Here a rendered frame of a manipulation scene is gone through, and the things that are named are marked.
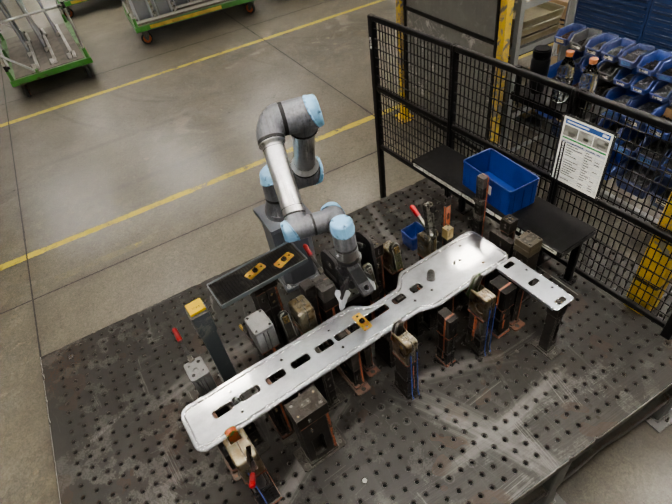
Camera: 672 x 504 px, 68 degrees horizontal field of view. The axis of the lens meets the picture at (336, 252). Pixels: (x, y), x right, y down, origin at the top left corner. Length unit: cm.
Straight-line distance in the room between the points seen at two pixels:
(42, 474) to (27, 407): 49
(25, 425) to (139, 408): 133
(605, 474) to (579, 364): 75
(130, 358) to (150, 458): 52
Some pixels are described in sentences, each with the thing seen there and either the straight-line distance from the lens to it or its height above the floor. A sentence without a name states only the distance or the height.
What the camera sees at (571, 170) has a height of 123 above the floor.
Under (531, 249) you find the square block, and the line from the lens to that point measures 210.
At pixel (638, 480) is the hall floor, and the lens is 285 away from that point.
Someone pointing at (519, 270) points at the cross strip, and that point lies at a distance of 207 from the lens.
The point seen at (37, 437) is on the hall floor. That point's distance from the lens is 343.
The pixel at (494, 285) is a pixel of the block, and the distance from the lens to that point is 202.
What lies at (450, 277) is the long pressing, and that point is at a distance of 201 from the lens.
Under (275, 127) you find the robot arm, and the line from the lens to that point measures 173.
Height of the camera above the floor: 247
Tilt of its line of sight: 44 degrees down
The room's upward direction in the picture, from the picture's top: 10 degrees counter-clockwise
